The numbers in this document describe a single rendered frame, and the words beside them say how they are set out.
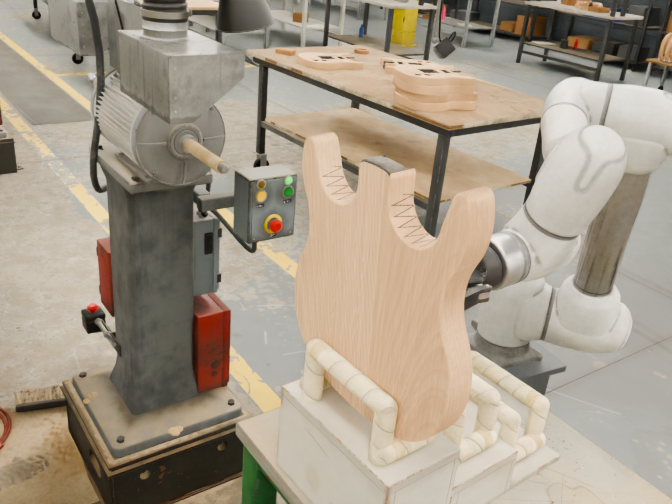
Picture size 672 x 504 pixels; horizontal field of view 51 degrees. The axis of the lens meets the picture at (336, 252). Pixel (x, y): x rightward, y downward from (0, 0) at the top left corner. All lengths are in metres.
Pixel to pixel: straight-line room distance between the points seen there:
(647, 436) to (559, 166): 2.22
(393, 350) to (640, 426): 2.37
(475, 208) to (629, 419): 2.54
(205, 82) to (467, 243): 0.86
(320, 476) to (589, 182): 0.62
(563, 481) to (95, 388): 1.66
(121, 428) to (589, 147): 1.73
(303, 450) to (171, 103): 0.75
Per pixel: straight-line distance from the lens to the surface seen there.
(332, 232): 1.01
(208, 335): 2.34
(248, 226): 2.04
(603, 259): 1.87
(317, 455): 1.15
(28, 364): 3.25
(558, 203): 1.12
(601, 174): 1.10
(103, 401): 2.49
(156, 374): 2.36
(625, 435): 3.18
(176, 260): 2.18
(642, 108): 1.66
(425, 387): 0.95
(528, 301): 1.97
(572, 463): 1.43
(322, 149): 1.01
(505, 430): 1.30
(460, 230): 0.81
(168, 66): 1.49
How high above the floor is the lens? 1.81
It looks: 26 degrees down
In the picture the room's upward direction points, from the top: 5 degrees clockwise
